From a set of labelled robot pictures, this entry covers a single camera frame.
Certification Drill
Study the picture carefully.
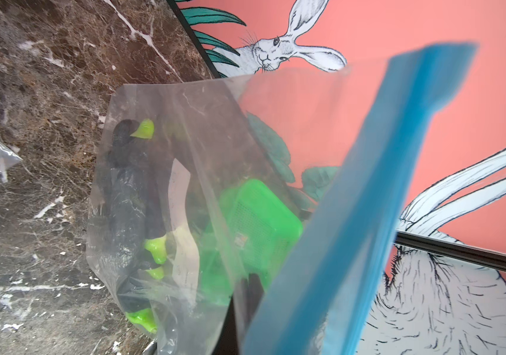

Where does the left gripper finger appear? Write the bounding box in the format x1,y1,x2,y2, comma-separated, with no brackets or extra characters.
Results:
211,299,240,355

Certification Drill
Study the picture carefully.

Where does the green plastic basket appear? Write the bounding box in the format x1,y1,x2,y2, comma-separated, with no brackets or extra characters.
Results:
199,179,303,306

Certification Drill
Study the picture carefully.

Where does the right black frame post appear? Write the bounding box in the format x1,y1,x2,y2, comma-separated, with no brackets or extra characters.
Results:
394,232,506,272

